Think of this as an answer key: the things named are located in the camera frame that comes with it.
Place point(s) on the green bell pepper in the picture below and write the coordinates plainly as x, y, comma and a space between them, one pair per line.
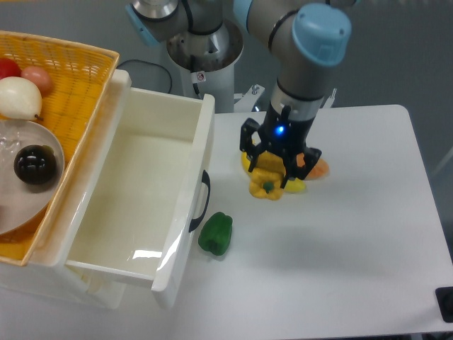
215, 235

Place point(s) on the open white upper drawer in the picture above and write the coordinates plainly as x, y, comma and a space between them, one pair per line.
136, 228

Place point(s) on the dark blue drawer handle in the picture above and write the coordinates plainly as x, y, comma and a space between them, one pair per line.
202, 202

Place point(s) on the black corner object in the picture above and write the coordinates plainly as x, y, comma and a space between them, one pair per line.
444, 299

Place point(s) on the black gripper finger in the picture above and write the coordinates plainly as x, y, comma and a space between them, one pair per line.
253, 151
311, 157

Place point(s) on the yellow banana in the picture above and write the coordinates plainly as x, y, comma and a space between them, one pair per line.
294, 186

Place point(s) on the white table clamp bracket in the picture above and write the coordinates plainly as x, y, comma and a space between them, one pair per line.
330, 100

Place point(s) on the white onion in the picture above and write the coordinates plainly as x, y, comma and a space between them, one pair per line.
20, 99

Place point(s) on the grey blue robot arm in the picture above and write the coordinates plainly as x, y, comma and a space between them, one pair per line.
309, 38

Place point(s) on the orange fruit wedge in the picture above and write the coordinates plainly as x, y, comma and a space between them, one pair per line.
320, 170

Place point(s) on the yellow woven basket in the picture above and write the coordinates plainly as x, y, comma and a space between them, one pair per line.
81, 74

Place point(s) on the white drawer cabinet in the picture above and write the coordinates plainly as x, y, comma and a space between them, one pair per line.
48, 271

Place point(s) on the clear plastic wrap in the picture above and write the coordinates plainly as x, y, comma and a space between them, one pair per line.
11, 139

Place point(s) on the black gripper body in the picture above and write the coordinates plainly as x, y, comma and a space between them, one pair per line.
280, 132

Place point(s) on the yellow bell pepper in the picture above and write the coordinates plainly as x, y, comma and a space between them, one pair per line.
266, 177

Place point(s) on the dark purple eggplant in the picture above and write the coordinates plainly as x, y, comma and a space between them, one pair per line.
35, 164

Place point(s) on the red tomato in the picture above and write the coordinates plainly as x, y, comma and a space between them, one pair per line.
9, 68

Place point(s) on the grey round plate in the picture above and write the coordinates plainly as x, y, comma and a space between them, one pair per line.
21, 202

